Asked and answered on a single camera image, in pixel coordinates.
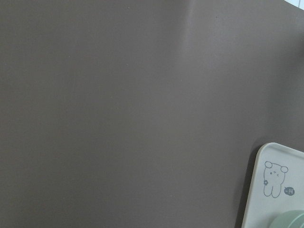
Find cream rabbit tray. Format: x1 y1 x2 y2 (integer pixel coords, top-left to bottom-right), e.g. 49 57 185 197
242 142 304 228

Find stacked green bowls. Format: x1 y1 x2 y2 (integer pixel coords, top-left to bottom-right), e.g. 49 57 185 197
269 210 304 228

